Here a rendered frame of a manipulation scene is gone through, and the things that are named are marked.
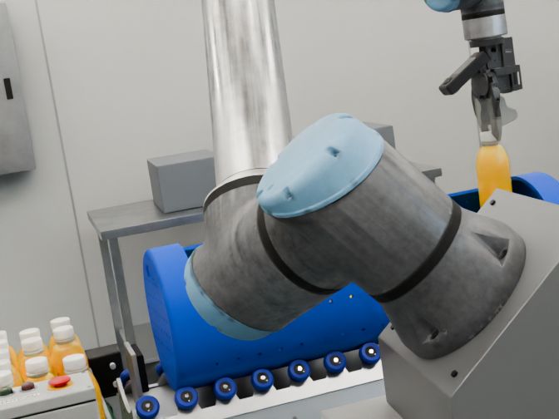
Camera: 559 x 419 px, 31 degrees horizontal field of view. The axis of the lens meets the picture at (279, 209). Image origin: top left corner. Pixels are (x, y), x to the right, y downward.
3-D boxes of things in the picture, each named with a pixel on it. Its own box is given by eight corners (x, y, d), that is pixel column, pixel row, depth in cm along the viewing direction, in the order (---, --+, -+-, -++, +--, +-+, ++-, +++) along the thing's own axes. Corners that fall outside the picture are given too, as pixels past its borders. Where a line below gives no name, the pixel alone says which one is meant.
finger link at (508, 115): (525, 135, 209) (516, 91, 209) (500, 140, 207) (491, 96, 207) (517, 136, 212) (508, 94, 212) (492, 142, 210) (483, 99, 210)
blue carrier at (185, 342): (597, 307, 206) (577, 170, 204) (185, 407, 183) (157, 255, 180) (526, 291, 233) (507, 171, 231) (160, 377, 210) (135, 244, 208)
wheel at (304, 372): (295, 353, 195) (294, 357, 196) (284, 371, 192) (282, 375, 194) (315, 365, 194) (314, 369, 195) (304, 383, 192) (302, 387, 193)
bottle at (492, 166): (512, 228, 211) (502, 140, 208) (478, 229, 214) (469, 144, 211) (519, 220, 217) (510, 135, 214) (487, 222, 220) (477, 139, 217)
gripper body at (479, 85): (523, 92, 209) (516, 34, 207) (487, 99, 207) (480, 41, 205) (505, 92, 216) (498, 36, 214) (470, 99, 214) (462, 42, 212)
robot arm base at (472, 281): (551, 251, 111) (488, 196, 109) (440, 381, 112) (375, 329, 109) (487, 218, 129) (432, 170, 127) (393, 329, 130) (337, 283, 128)
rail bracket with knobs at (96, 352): (130, 399, 211) (121, 352, 209) (96, 407, 209) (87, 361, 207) (123, 386, 220) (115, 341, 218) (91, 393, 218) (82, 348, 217)
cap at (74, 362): (63, 367, 176) (61, 357, 176) (85, 362, 177) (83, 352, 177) (65, 373, 172) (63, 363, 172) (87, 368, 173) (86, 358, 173)
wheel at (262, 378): (259, 362, 193) (258, 366, 194) (246, 380, 190) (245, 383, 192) (279, 374, 192) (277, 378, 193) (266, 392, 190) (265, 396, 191)
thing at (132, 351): (154, 414, 192) (143, 352, 190) (141, 416, 191) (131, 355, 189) (145, 398, 201) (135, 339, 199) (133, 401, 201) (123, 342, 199)
